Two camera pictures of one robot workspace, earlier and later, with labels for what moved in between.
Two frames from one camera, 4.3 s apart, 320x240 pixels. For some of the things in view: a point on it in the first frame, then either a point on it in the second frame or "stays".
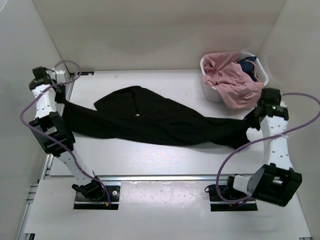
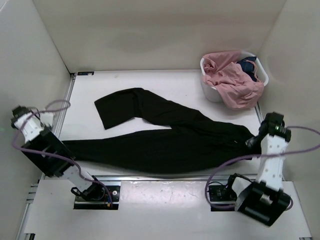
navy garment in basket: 247,65 stays
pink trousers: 238,88 stays
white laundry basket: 212,94 stays
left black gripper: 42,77 -> 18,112
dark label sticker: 86,73 stays
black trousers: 134,112 -> 185,142
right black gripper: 250,122 -> 250,143
